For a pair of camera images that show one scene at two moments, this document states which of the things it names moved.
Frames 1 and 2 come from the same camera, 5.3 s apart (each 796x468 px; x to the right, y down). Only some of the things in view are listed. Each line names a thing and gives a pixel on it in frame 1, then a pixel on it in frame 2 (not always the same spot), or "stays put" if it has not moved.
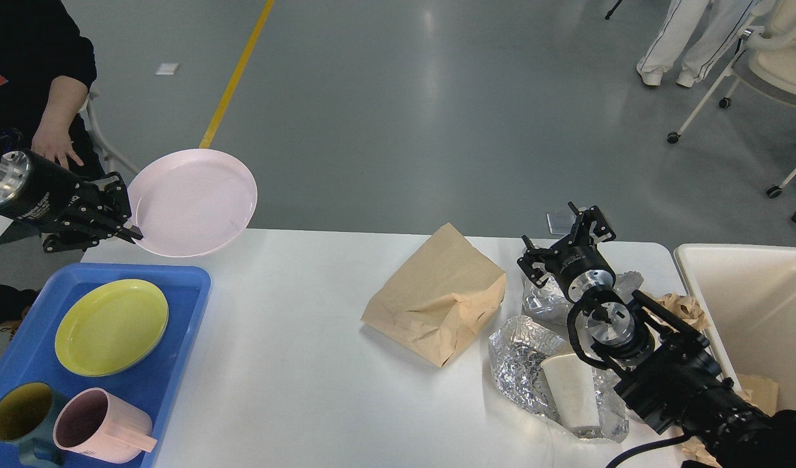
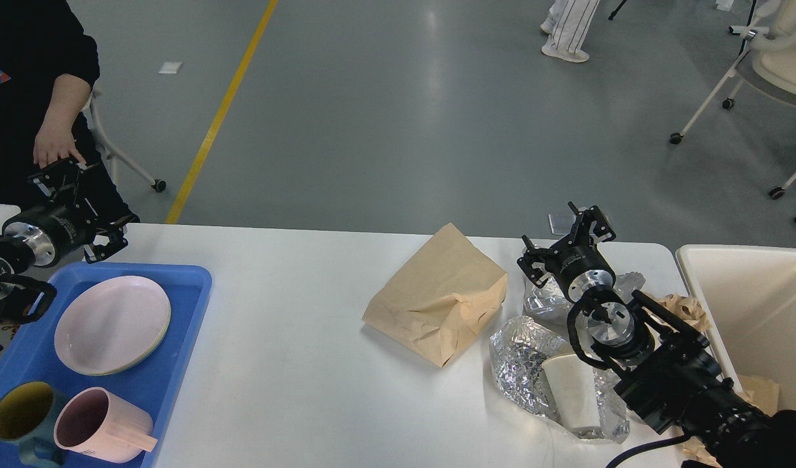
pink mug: [103, 426] stays put
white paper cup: [571, 379] stays put
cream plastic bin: [758, 304] stays put
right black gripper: [579, 268] stays put
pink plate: [191, 203] to [111, 324]
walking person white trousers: [726, 20] to [567, 25]
